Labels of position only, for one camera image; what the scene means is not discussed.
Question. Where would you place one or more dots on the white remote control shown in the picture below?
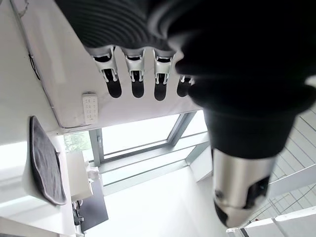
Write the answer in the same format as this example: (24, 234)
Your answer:
(90, 107)

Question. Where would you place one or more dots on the white tissue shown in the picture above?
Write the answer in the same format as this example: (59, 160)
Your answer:
(92, 172)

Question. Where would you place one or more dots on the white cabinet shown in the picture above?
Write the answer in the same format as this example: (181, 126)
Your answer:
(78, 177)

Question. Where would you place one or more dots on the black flat panel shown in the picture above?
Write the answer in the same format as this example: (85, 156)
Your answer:
(95, 212)

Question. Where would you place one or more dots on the grey quilted cushion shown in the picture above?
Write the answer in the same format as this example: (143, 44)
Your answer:
(47, 163)

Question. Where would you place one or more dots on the white railing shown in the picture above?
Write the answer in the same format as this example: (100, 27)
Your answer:
(284, 219)

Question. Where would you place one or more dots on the grey window frame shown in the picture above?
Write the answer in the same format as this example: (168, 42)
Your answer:
(98, 148)

